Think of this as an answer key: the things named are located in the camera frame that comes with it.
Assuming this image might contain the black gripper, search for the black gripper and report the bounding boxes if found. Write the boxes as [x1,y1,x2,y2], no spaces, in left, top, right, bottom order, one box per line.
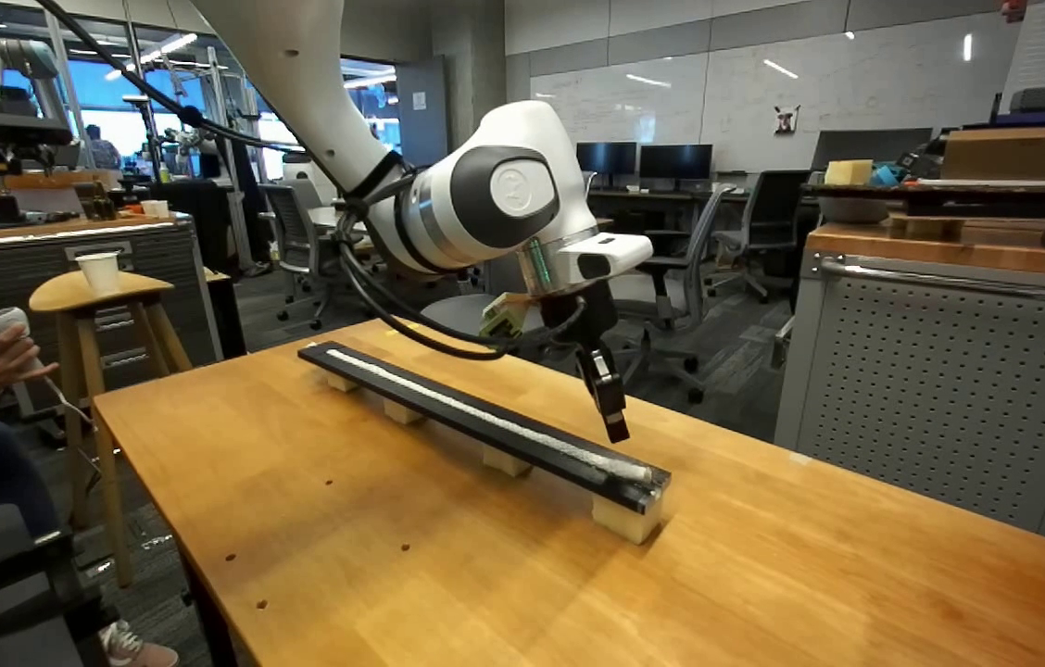
[542,283,629,443]

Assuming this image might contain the white rope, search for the white rope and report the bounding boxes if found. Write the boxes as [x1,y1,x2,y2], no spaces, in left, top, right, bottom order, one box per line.
[323,343,653,488]

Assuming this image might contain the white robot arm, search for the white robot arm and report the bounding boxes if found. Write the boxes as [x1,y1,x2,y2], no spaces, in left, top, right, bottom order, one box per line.
[193,0,653,441]

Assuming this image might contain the black computer monitors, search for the black computer monitors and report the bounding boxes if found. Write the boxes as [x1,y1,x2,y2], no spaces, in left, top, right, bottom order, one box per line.
[578,142,710,188]

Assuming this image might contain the grey metal tool cabinet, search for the grey metal tool cabinet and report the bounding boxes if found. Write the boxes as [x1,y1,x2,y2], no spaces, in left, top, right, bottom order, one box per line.
[774,227,1045,534]

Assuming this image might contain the white paper cup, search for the white paper cup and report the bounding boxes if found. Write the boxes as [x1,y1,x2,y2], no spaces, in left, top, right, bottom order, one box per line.
[79,252,121,296]

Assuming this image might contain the wooden stool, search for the wooden stool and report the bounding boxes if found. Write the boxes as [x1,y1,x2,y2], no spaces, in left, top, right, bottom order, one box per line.
[28,269,189,589]

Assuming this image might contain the long black channel rail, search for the long black channel rail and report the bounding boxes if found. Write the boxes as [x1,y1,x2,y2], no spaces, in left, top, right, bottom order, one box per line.
[301,342,671,543]

